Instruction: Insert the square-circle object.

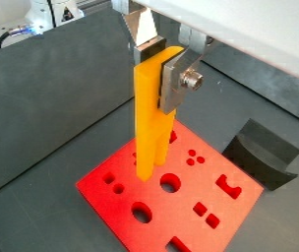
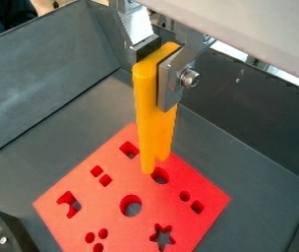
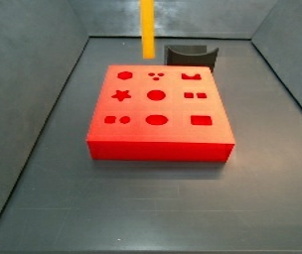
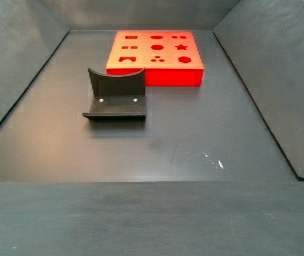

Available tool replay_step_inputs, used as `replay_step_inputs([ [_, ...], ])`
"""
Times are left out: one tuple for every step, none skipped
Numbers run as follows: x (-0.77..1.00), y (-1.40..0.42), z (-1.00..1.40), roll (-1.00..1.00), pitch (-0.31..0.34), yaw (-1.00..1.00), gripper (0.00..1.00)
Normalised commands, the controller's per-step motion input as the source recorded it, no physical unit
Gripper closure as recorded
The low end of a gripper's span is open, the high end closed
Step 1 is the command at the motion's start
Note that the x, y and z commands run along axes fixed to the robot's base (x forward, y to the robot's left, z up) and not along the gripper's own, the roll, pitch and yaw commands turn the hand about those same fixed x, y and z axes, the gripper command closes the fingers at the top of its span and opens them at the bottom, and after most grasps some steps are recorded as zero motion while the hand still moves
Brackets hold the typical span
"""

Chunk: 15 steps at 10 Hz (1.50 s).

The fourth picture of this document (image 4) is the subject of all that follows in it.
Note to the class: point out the red shape-sorter block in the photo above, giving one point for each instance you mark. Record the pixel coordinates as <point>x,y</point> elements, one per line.
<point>166,53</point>

